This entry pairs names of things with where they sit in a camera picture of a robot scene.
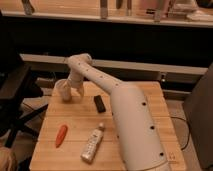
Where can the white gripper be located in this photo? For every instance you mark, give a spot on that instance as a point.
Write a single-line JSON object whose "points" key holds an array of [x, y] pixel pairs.
{"points": [[75, 79]]}

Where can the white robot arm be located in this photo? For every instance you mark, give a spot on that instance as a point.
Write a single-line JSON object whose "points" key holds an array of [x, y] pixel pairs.
{"points": [[140, 145]]}

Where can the black rectangular block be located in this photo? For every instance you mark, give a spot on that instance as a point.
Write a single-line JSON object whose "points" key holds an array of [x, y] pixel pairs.
{"points": [[99, 104]]}

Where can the orange carrot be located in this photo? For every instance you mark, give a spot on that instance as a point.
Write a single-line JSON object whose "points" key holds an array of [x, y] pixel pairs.
{"points": [[61, 135]]}

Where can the black office chair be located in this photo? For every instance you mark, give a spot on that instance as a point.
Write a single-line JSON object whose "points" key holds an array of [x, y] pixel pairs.
{"points": [[16, 83]]}

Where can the white plastic bottle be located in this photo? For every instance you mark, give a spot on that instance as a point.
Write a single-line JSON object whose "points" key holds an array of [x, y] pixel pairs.
{"points": [[93, 142]]}

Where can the grey cabinet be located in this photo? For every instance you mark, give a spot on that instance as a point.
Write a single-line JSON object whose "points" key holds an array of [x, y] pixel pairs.
{"points": [[198, 108]]}

